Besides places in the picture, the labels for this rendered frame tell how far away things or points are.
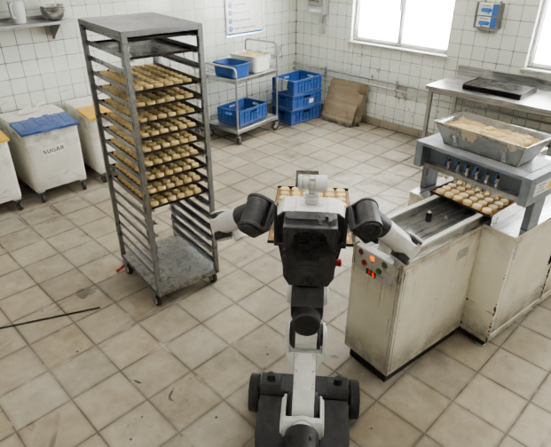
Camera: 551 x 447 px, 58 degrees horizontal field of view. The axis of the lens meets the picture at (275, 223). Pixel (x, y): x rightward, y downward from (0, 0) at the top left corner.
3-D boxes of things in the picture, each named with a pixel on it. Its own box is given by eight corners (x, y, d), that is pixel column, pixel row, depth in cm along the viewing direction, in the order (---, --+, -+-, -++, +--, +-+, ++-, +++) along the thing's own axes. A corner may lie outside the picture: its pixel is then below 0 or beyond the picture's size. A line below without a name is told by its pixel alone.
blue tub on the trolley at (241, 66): (229, 70, 625) (228, 57, 617) (252, 75, 602) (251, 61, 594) (211, 74, 606) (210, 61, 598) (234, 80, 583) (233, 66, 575)
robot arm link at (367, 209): (395, 233, 189) (372, 215, 183) (376, 246, 193) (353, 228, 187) (389, 214, 198) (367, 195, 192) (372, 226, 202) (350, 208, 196)
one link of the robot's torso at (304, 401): (323, 429, 230) (327, 325, 232) (279, 426, 231) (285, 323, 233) (322, 418, 245) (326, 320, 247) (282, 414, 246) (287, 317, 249)
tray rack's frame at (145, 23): (221, 280, 367) (204, 23, 278) (158, 308, 339) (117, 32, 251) (179, 244, 411) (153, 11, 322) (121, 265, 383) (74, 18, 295)
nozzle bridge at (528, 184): (441, 177, 332) (450, 129, 316) (547, 219, 283) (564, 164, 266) (408, 191, 315) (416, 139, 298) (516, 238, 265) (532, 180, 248)
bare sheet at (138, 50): (195, 50, 285) (195, 48, 284) (129, 60, 263) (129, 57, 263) (149, 37, 326) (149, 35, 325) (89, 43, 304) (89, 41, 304)
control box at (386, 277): (358, 263, 269) (360, 241, 262) (392, 285, 253) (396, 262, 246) (353, 265, 267) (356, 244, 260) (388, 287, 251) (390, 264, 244)
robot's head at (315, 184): (326, 200, 190) (327, 179, 185) (300, 199, 190) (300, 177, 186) (326, 192, 195) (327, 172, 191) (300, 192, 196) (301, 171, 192)
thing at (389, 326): (415, 309, 344) (436, 192, 300) (458, 336, 320) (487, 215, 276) (342, 353, 307) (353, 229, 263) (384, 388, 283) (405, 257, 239)
